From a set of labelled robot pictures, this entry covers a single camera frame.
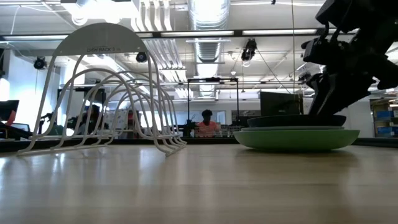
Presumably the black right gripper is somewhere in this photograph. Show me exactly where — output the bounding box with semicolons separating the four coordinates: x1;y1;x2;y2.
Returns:
300;29;398;116

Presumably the black plate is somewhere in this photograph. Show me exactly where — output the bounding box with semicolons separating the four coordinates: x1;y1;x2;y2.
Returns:
247;114;347;128

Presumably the large green plate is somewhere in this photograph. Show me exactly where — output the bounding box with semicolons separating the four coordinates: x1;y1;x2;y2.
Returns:
233;128;361;152

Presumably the storage shelf with boxes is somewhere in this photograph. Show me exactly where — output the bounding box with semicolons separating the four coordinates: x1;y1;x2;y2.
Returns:
371;101;398;138

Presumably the ceiling light strip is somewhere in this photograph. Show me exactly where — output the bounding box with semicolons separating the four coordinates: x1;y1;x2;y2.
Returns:
160;30;234;38
241;29;318;35

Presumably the person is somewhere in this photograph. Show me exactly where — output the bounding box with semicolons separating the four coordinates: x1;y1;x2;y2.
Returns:
76;105;105;136
195;109;222;138

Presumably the black frame stand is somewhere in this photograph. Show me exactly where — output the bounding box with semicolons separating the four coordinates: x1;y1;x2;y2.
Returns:
187;77;240;138

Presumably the black aluminium table frame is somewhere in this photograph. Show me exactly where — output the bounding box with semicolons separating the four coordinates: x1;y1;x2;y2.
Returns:
0;136;398;153

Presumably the silver ceiling duct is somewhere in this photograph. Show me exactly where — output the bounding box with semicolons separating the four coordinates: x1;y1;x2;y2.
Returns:
187;0;231;63

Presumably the white wire dish rack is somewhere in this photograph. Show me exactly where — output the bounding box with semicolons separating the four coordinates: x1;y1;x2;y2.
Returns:
16;22;188;157

